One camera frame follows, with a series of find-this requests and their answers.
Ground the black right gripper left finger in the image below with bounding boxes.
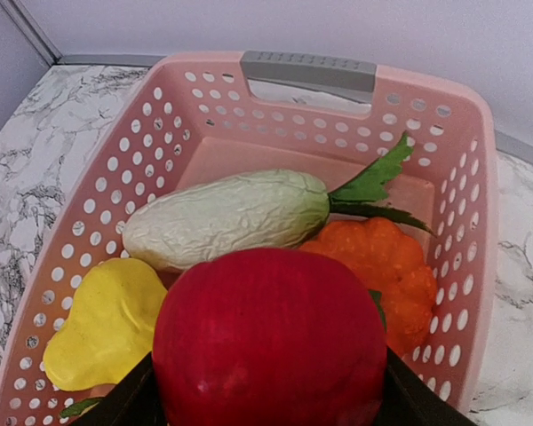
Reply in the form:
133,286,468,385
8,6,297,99
70,352,167,426

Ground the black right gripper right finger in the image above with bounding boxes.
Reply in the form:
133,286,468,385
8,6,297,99
384,349,473,426

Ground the peach fake fruit with leaf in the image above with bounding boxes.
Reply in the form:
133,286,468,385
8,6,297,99
60,397,103,419

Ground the yellow fake lemon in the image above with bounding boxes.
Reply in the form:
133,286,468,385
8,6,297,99
44,258,167,391

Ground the red fake pepper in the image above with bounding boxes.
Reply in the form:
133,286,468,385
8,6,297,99
153,248,387,425

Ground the orange fake pumpkin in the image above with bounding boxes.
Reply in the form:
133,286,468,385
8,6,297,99
299,217,437,357

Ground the pink perforated plastic basket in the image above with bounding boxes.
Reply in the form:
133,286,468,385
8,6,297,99
0,51,497,425

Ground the left aluminium frame post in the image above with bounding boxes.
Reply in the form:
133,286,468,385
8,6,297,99
0,0,62,66

